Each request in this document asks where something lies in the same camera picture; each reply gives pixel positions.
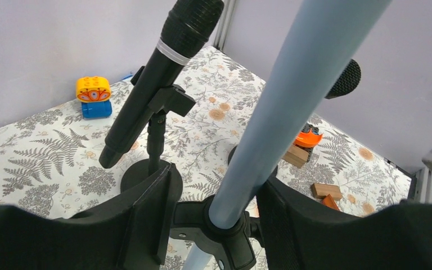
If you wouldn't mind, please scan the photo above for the black microphone stand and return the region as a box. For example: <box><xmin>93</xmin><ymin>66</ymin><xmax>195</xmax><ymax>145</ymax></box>
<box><xmin>120</xmin><ymin>84</ymin><xmax>196</xmax><ymax>192</ymax></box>
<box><xmin>227</xmin><ymin>145</ymin><xmax>280</xmax><ymax>178</ymax></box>

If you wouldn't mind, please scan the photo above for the front black microphone stand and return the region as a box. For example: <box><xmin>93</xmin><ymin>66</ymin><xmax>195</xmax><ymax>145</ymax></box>
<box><xmin>227</xmin><ymin>145</ymin><xmax>280</xmax><ymax>178</ymax></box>

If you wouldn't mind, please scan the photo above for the orange curved toy block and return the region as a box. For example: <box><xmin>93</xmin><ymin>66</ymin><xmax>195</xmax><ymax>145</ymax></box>
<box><xmin>293</xmin><ymin>131</ymin><xmax>323</xmax><ymax>147</ymax></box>

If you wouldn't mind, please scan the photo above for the black microphone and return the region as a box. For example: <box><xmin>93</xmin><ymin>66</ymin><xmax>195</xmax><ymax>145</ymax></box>
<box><xmin>99</xmin><ymin>1</ymin><xmax>224</xmax><ymax>169</ymax></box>
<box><xmin>325</xmin><ymin>59</ymin><xmax>361</xmax><ymax>100</ymax></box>

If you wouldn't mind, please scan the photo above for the floral patterned tablecloth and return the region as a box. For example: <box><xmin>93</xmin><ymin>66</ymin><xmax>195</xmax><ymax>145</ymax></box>
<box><xmin>0</xmin><ymin>47</ymin><xmax>411</xmax><ymax>218</ymax></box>

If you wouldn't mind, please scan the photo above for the light blue music stand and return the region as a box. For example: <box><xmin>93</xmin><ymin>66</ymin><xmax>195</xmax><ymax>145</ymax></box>
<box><xmin>169</xmin><ymin>0</ymin><xmax>393</xmax><ymax>270</ymax></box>

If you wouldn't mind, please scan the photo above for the rear black microphone stand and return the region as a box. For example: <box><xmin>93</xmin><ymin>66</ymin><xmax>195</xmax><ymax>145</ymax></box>
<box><xmin>120</xmin><ymin>84</ymin><xmax>196</xmax><ymax>192</ymax></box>

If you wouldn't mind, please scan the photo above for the tan toy brick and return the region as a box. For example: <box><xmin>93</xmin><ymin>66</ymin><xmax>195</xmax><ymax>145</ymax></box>
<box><xmin>282</xmin><ymin>145</ymin><xmax>309</xmax><ymax>168</ymax></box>

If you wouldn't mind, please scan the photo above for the yellow and blue toy figure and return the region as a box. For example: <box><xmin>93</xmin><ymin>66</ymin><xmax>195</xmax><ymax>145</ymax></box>
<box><xmin>75</xmin><ymin>76</ymin><xmax>113</xmax><ymax>119</ymax></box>

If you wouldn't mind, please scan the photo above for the gray toy baseplate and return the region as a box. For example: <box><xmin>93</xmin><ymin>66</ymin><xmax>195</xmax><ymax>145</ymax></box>
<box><xmin>299</xmin><ymin>123</ymin><xmax>320</xmax><ymax>161</ymax></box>

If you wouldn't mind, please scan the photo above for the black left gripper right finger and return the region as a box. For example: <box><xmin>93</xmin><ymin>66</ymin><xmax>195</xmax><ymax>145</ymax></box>
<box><xmin>256</xmin><ymin>177</ymin><xmax>432</xmax><ymax>269</ymax></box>

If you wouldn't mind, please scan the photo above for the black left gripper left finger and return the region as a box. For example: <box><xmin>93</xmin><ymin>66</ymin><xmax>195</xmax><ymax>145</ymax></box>
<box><xmin>0</xmin><ymin>164</ymin><xmax>182</xmax><ymax>269</ymax></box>

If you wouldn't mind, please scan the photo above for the rear black microphone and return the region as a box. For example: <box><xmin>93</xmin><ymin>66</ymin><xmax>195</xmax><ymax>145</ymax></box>
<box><xmin>99</xmin><ymin>1</ymin><xmax>224</xmax><ymax>169</ymax></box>

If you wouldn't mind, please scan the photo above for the light brown toy brick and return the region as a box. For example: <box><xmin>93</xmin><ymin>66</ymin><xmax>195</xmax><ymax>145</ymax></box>
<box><xmin>310</xmin><ymin>183</ymin><xmax>343</xmax><ymax>201</ymax></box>

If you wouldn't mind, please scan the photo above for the front black microphone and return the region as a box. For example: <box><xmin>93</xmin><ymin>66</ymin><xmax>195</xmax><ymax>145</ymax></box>
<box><xmin>325</xmin><ymin>59</ymin><xmax>361</xmax><ymax>100</ymax></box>

